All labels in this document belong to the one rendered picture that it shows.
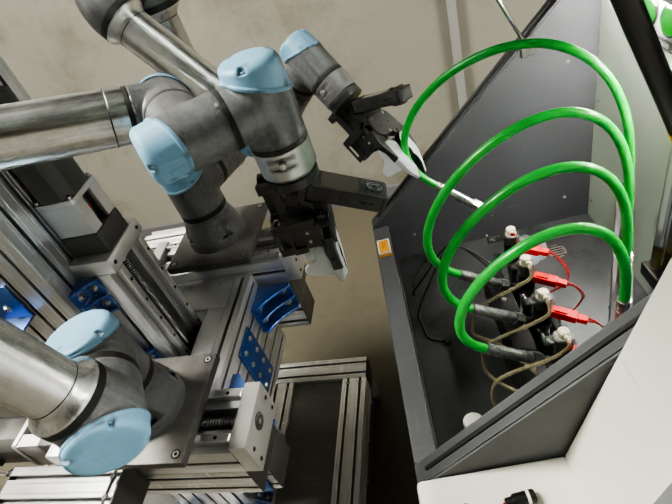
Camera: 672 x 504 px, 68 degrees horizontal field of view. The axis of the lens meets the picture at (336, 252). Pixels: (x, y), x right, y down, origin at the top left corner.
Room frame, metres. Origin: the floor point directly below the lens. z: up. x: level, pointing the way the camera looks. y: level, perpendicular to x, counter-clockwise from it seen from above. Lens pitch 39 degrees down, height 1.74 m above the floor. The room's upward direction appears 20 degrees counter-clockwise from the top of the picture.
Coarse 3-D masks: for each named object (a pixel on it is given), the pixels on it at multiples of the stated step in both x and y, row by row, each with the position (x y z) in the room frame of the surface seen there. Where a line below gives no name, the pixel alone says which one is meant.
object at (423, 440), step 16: (384, 272) 0.83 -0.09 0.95; (384, 288) 0.79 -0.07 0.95; (400, 288) 0.77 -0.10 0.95; (400, 304) 0.72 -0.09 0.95; (400, 320) 0.68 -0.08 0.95; (400, 336) 0.64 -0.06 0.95; (400, 352) 0.61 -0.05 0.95; (416, 352) 0.60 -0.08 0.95; (400, 368) 0.57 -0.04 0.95; (416, 368) 0.56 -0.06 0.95; (400, 384) 0.54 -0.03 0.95; (416, 384) 0.53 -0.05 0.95; (416, 400) 0.50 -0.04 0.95; (416, 416) 0.47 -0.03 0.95; (416, 432) 0.44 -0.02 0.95; (432, 432) 0.43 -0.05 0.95; (416, 448) 0.41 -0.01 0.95; (432, 448) 0.40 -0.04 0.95
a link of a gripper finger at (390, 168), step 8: (392, 144) 0.82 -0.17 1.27; (400, 152) 0.81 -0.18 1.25; (384, 160) 0.83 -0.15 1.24; (400, 160) 0.79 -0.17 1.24; (408, 160) 0.80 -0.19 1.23; (384, 168) 0.83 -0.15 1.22; (392, 168) 0.81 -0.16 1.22; (400, 168) 0.80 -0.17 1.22; (408, 168) 0.79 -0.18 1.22; (416, 168) 0.79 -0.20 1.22; (416, 176) 0.78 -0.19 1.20
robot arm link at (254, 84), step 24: (264, 48) 0.59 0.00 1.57; (240, 72) 0.56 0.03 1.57; (264, 72) 0.55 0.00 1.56; (240, 96) 0.56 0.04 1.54; (264, 96) 0.55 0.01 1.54; (288, 96) 0.56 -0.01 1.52; (240, 120) 0.54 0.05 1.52; (264, 120) 0.55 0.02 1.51; (288, 120) 0.56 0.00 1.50; (264, 144) 0.55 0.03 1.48; (288, 144) 0.55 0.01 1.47
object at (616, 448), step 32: (640, 320) 0.29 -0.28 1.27; (640, 352) 0.27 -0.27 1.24; (608, 384) 0.29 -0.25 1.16; (640, 384) 0.26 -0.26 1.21; (608, 416) 0.27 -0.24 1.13; (640, 416) 0.24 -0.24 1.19; (576, 448) 0.30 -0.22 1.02; (608, 448) 0.25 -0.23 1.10; (640, 448) 0.22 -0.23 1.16; (576, 480) 0.27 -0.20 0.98; (608, 480) 0.23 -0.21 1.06; (640, 480) 0.20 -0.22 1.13
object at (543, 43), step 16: (496, 48) 0.72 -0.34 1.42; (512, 48) 0.70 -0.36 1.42; (544, 48) 0.68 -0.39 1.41; (560, 48) 0.67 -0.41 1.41; (576, 48) 0.66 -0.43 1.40; (464, 64) 0.74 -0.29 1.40; (592, 64) 0.64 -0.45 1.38; (608, 80) 0.63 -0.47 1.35; (624, 96) 0.62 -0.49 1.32; (416, 112) 0.79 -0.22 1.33; (624, 112) 0.62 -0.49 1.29; (624, 128) 0.62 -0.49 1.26
